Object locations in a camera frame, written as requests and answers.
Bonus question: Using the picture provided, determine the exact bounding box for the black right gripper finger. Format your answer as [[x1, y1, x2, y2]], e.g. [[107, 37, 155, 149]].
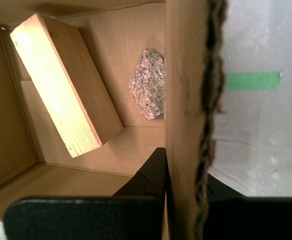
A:
[[3, 147, 167, 240], [202, 172, 292, 240]]

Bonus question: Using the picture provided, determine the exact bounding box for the light wooden block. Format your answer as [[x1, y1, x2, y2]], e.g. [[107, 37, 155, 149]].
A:
[[9, 13, 125, 159]]

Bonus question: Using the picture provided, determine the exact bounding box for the brown cardboard box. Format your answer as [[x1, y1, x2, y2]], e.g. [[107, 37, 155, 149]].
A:
[[0, 0, 229, 240]]

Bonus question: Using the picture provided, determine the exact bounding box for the speckled pink granite rock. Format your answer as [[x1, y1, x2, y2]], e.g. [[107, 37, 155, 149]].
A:
[[128, 48, 167, 121]]

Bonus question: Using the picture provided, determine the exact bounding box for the white plastic table cover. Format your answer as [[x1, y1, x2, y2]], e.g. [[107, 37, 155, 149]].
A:
[[0, 0, 292, 240]]

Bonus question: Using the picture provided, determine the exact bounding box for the long green tape strip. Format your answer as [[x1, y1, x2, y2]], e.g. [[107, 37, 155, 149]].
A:
[[224, 71, 284, 92]]

